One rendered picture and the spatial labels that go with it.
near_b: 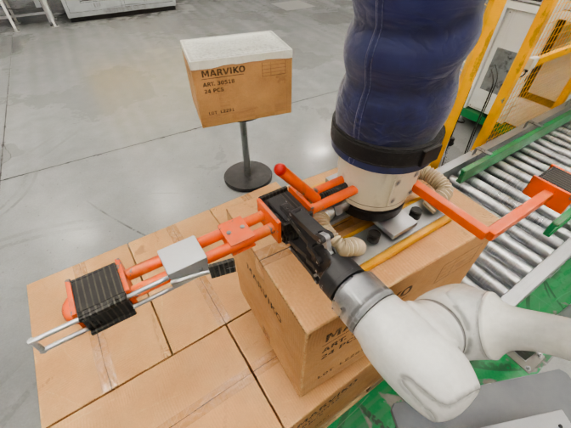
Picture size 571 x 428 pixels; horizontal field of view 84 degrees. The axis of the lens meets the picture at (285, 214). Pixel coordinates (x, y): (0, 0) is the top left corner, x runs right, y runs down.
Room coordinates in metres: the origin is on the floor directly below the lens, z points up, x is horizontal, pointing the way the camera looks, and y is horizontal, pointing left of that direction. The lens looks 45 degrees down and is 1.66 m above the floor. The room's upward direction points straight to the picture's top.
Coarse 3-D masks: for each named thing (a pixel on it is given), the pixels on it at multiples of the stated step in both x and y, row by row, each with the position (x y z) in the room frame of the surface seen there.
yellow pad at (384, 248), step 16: (416, 208) 0.56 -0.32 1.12; (368, 224) 0.53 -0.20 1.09; (432, 224) 0.53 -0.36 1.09; (368, 240) 0.47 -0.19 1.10; (384, 240) 0.48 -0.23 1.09; (400, 240) 0.48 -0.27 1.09; (416, 240) 0.49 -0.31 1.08; (352, 256) 0.43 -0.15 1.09; (368, 256) 0.43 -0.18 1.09; (384, 256) 0.44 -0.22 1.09
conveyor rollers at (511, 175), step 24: (552, 144) 1.73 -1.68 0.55; (504, 168) 1.51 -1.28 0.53; (528, 168) 1.49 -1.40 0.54; (480, 192) 1.27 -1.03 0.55; (504, 192) 1.31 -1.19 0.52; (528, 216) 1.12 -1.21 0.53; (552, 216) 1.11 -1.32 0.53; (504, 240) 0.95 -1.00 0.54; (528, 240) 0.95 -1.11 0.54; (552, 240) 0.95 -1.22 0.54; (480, 288) 0.69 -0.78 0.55; (504, 288) 0.69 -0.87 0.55
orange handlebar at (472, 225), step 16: (320, 192) 0.52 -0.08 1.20; (336, 192) 0.52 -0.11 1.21; (352, 192) 0.52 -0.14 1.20; (416, 192) 0.53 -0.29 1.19; (432, 192) 0.52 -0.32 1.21; (544, 192) 0.52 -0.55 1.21; (320, 208) 0.47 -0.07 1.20; (448, 208) 0.47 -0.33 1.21; (528, 208) 0.47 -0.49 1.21; (224, 224) 0.42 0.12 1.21; (240, 224) 0.42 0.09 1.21; (272, 224) 0.42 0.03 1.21; (464, 224) 0.43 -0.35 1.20; (480, 224) 0.42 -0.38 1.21; (496, 224) 0.42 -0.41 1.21; (512, 224) 0.43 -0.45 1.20; (208, 240) 0.38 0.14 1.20; (224, 240) 0.40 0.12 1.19; (240, 240) 0.38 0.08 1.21; (256, 240) 0.39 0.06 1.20; (208, 256) 0.34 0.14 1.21; (128, 272) 0.31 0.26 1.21; (144, 272) 0.32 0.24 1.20; (64, 304) 0.25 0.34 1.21
